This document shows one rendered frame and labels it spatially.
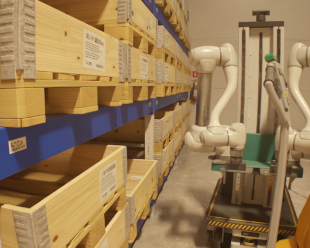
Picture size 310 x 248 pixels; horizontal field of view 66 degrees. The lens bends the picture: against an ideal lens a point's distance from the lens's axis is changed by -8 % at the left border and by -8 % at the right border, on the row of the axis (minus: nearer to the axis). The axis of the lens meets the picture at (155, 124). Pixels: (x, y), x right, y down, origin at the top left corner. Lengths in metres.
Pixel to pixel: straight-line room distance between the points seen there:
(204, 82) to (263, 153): 0.73
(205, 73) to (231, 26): 4.90
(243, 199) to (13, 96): 1.96
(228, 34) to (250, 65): 4.48
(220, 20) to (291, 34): 1.74
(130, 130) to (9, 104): 1.95
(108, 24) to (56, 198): 1.05
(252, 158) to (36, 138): 1.64
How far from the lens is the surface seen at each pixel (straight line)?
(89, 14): 1.62
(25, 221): 0.77
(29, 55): 0.72
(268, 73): 1.05
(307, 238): 1.58
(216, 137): 1.57
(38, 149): 0.85
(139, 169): 2.39
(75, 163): 1.55
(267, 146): 2.07
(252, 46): 2.12
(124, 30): 1.52
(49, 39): 0.81
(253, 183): 2.24
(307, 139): 1.60
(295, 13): 6.97
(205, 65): 1.73
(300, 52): 1.80
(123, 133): 2.60
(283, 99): 1.14
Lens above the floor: 1.28
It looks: 8 degrees down
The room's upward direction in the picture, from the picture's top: straight up
